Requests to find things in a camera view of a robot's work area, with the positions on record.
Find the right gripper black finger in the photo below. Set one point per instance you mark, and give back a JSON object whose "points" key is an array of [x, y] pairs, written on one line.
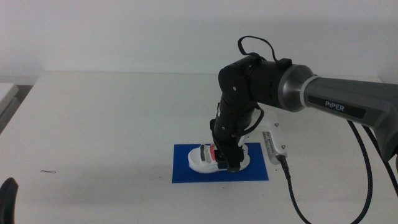
{"points": [[234, 161], [221, 164]]}

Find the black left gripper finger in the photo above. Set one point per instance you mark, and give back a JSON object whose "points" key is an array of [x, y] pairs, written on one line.
{"points": [[7, 202]]}

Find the right black grey Piper arm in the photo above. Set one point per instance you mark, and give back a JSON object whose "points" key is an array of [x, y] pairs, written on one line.
{"points": [[342, 93]]}

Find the blue rectangular mat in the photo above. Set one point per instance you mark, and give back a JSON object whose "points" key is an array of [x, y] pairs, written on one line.
{"points": [[183, 168]]}

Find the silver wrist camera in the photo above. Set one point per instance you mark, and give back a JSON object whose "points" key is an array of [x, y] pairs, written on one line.
{"points": [[271, 148]]}

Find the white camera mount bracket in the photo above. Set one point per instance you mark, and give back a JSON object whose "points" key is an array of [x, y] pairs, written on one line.
{"points": [[272, 124]]}

